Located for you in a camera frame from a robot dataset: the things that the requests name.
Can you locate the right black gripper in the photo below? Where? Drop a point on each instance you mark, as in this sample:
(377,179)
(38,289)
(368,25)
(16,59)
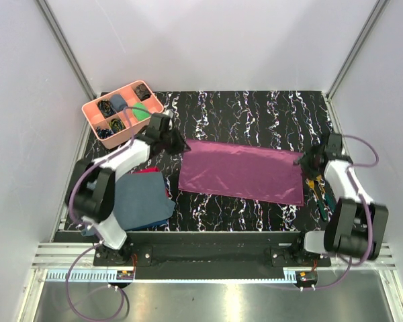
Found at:
(303,161)

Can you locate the blue rolled cloth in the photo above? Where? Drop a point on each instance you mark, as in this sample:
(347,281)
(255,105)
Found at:
(118,103)

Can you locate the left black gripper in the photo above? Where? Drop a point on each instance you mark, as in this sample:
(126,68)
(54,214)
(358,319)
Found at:
(181,146)

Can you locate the red folded cloth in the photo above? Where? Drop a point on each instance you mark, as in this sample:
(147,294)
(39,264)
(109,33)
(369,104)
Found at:
(151,170)

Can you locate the blue-black patterned rolled cloth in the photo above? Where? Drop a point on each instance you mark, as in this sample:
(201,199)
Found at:
(104,133)

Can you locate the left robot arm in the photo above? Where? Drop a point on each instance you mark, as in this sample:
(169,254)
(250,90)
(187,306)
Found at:
(90,195)

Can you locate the green rolled cloth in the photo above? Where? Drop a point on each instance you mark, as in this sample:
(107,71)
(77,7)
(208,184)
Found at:
(140,112)

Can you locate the pink divided organizer tray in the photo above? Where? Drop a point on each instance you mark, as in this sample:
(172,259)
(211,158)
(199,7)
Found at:
(96,119)

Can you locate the yellow-black patterned rolled cloth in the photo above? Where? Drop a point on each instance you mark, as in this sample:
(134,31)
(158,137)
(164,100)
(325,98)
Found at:
(116,125)

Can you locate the purple satin napkin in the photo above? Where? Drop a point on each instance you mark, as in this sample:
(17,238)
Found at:
(240,171)

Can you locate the dark patterned rolled cloth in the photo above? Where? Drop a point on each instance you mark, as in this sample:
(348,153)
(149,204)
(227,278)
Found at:
(142,92)

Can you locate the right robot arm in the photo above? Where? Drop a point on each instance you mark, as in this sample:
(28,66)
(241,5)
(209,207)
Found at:
(356,229)

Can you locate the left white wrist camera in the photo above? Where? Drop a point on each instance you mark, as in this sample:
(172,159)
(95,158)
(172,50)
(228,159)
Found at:
(169,116)

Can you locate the grey-blue folded cloth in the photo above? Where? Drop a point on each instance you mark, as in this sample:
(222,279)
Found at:
(141,201)

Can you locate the black patterned rolled cloth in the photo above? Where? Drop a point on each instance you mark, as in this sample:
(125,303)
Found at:
(105,108)

